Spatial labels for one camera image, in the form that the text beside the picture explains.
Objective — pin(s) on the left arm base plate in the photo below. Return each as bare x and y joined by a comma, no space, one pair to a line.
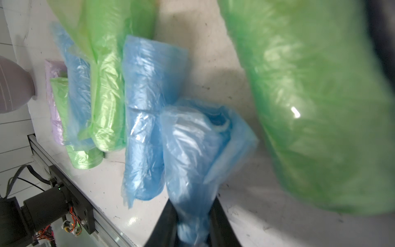
82,208

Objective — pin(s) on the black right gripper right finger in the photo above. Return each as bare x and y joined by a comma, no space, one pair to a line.
221,233

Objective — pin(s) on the green bag roll middle left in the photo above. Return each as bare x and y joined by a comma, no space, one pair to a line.
99,30

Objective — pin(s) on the green bag roll center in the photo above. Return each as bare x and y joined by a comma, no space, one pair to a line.
326,108

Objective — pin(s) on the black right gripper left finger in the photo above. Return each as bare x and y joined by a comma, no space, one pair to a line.
165,231

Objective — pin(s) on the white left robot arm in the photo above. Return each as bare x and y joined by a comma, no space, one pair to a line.
20,223

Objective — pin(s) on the blue bag roll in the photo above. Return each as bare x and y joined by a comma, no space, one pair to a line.
154,74
203,145
79,77

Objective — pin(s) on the green bag roll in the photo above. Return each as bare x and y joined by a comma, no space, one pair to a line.
99,30
326,108
79,159

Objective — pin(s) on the green bag roll far left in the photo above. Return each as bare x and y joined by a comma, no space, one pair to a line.
79,159

